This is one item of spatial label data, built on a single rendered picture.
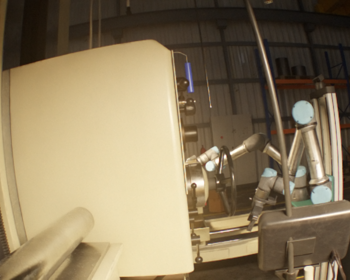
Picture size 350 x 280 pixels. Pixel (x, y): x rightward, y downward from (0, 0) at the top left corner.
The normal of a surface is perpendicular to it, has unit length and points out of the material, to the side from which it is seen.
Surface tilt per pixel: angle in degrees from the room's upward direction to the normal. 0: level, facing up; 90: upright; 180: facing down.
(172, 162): 90
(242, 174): 90
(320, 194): 97
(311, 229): 110
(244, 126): 90
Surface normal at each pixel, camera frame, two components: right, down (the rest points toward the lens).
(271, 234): -0.18, 0.38
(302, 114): -0.54, -0.05
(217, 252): 0.03, 0.03
